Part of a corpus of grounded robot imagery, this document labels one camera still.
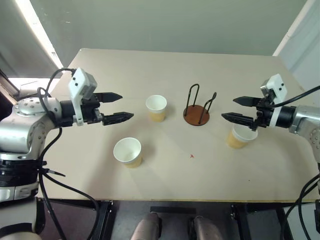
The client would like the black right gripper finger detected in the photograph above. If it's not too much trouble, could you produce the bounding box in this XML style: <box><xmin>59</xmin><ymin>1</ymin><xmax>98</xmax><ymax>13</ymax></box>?
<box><xmin>220</xmin><ymin>112</ymin><xmax>256</xmax><ymax>127</ymax></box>
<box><xmin>232</xmin><ymin>96</ymin><xmax>261</xmax><ymax>108</ymax></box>

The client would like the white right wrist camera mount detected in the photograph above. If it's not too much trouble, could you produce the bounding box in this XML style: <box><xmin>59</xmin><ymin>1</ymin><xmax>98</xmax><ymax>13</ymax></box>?
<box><xmin>259</xmin><ymin>73</ymin><xmax>289</xmax><ymax>129</ymax></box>

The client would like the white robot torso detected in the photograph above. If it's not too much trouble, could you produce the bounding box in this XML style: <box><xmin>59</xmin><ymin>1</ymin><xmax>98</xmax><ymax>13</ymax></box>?
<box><xmin>0</xmin><ymin>197</ymin><xmax>44</xmax><ymax>240</ymax></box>

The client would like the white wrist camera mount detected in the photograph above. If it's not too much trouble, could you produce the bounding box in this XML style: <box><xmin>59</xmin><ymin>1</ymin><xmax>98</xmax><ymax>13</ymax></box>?
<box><xmin>259</xmin><ymin>73</ymin><xmax>289</xmax><ymax>129</ymax></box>
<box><xmin>67</xmin><ymin>67</ymin><xmax>99</xmax><ymax>126</ymax></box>

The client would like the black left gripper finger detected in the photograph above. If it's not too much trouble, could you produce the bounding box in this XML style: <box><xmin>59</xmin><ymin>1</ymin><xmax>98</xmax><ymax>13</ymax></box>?
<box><xmin>101</xmin><ymin>111</ymin><xmax>135</xmax><ymax>126</ymax></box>
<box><xmin>96</xmin><ymin>91</ymin><xmax>124</xmax><ymax>104</ymax></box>

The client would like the white corner post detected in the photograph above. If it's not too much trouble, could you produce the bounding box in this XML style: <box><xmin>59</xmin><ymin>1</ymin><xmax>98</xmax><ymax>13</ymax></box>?
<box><xmin>271</xmin><ymin>0</ymin><xmax>320</xmax><ymax>57</ymax></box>

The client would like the yellow paper cup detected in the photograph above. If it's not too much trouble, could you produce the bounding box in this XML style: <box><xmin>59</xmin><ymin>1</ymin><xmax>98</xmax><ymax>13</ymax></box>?
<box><xmin>226</xmin><ymin>124</ymin><xmax>259</xmax><ymax>150</ymax></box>
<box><xmin>145</xmin><ymin>94</ymin><xmax>168</xmax><ymax>123</ymax></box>
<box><xmin>112</xmin><ymin>137</ymin><xmax>144</xmax><ymax>170</ymax></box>

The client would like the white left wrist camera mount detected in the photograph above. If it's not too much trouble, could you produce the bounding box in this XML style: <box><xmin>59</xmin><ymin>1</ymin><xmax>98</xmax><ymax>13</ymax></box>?
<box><xmin>67</xmin><ymin>67</ymin><xmax>99</xmax><ymax>126</ymax></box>

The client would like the white window frame bar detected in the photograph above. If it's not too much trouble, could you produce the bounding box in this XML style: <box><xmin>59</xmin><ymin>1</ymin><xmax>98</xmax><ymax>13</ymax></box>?
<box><xmin>14</xmin><ymin>0</ymin><xmax>64</xmax><ymax>70</ymax></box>

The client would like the brown wire cup holder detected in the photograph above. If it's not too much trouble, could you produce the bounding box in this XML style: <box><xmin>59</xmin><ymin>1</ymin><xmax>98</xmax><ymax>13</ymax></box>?
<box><xmin>183</xmin><ymin>84</ymin><xmax>218</xmax><ymax>127</ymax></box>

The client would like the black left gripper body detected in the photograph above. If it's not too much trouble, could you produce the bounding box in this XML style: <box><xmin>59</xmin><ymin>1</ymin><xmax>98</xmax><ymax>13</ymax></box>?
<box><xmin>80</xmin><ymin>92</ymin><xmax>105</xmax><ymax>125</ymax></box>

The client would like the dark brown furniture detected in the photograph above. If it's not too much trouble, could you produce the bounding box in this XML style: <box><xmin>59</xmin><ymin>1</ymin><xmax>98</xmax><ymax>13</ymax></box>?
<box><xmin>0</xmin><ymin>69</ymin><xmax>21</xmax><ymax>107</ymax></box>

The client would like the black metal table frame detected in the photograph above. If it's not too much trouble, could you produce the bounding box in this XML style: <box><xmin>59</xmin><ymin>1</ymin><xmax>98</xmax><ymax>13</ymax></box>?
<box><xmin>46</xmin><ymin>198</ymin><xmax>294</xmax><ymax>240</ymax></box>

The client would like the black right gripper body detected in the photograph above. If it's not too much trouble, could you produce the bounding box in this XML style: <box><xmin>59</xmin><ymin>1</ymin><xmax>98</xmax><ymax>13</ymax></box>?
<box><xmin>250</xmin><ymin>94</ymin><xmax>275</xmax><ymax>132</ymax></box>

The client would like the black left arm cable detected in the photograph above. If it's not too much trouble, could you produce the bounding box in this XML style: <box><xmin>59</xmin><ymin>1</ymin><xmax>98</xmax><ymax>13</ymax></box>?
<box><xmin>36</xmin><ymin>67</ymin><xmax>101</xmax><ymax>240</ymax></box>

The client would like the black cable tie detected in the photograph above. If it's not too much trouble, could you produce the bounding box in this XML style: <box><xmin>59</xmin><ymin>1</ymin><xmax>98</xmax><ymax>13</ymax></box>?
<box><xmin>34</xmin><ymin>161</ymin><xmax>67</xmax><ymax>178</ymax></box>

